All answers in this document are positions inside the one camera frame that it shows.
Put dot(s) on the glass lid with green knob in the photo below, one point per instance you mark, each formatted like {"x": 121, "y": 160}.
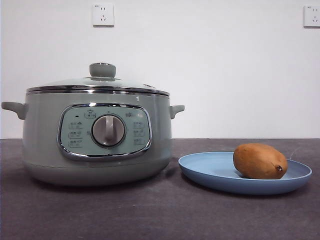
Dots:
{"x": 102, "y": 70}

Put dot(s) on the brown potato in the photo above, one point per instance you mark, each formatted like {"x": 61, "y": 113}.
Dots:
{"x": 257, "y": 161}

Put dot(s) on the light blue round plate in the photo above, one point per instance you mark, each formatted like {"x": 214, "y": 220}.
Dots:
{"x": 205, "y": 170}

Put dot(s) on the pale green electric steamer pot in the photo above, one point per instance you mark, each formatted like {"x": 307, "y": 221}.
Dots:
{"x": 40, "y": 130}

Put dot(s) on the white wall power outlet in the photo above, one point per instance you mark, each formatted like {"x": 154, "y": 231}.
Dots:
{"x": 312, "y": 16}
{"x": 103, "y": 15}

